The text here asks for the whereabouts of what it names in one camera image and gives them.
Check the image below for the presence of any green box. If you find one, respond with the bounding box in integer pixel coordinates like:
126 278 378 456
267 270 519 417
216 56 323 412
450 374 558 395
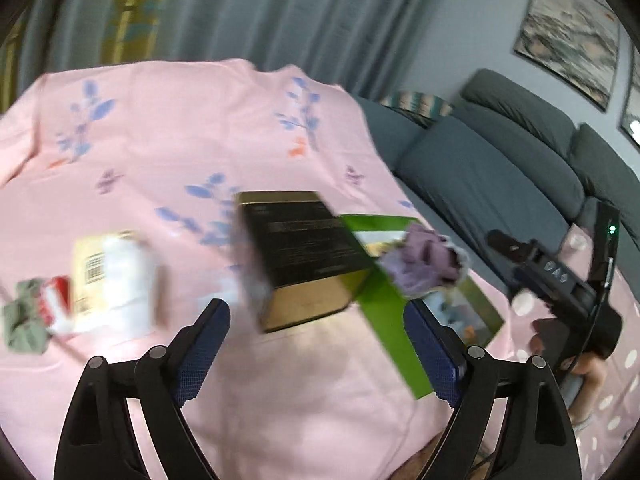
340 214 506 400

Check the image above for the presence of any red and white cloth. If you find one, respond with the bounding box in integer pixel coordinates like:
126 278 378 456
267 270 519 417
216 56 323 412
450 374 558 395
37 275 76 336

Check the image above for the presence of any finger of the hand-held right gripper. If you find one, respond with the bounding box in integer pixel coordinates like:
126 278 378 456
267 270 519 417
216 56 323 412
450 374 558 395
511 266 557 314
487 229 540 264

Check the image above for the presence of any framed wall picture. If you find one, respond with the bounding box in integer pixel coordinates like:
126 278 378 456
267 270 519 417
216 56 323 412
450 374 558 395
513 0 621 112
620 50 640 146

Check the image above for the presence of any striped cushion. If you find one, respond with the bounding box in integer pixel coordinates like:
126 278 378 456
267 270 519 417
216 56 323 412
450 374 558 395
380 91 453 126

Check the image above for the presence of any grey sofa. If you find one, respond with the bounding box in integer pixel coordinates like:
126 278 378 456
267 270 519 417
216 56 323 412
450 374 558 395
350 69 640 281

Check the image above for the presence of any person's right hand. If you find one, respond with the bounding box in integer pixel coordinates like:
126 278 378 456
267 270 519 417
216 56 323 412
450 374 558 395
570 355 610 426

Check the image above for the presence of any purple mesh cloth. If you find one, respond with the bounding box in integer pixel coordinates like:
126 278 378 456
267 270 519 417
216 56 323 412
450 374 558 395
380 224 471 297

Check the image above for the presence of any pink floral bed sheet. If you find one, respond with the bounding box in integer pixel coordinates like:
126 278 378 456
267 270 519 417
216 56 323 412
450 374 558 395
0 58 501 480

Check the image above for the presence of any green crinkled cloth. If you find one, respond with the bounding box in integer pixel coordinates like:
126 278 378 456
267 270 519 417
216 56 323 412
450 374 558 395
2 280 51 353

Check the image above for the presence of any black and gold box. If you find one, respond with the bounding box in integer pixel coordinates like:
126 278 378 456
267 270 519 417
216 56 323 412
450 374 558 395
235 191 376 333

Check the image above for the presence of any yellow patterned curtain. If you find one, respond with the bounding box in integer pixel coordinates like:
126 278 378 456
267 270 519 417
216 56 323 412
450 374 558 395
102 0 181 66

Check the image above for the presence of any white tissue sheet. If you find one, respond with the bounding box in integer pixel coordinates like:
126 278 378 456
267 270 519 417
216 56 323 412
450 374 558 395
102 237 156 331

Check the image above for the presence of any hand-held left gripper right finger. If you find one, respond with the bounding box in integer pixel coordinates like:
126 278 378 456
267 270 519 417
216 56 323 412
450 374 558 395
402 300 583 480

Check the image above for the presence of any yellow white tissue pack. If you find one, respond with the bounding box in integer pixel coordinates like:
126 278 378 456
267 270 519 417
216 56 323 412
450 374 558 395
70 230 166 336

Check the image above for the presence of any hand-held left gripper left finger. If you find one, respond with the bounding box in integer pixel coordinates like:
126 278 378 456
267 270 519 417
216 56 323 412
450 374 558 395
52 298 232 480

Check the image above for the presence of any grey blue curtain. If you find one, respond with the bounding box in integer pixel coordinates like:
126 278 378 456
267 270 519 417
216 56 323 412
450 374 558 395
0 0 481 101

